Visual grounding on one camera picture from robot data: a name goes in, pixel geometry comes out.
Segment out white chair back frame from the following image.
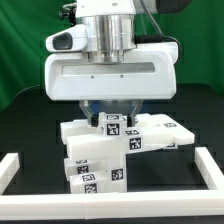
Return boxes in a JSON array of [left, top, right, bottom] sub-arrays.
[[61, 114, 195, 160]]

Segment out white U-shaped obstacle fence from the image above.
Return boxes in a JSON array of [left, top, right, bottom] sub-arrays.
[[0, 147, 224, 220]]

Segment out black camera stand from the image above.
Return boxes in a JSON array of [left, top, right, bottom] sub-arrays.
[[58, 3, 77, 26]]

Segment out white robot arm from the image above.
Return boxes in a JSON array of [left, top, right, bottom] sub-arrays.
[[45, 0, 192, 126]]

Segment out white tagged cube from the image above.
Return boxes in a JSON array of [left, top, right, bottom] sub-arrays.
[[165, 143, 178, 149], [99, 112, 127, 138]]

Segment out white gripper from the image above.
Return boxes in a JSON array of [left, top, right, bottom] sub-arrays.
[[45, 25, 178, 124]]

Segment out green backdrop curtain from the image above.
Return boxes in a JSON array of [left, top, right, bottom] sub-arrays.
[[0, 0, 224, 111]]

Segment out black cables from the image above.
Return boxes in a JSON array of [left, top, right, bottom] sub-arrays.
[[13, 83, 46, 99]]

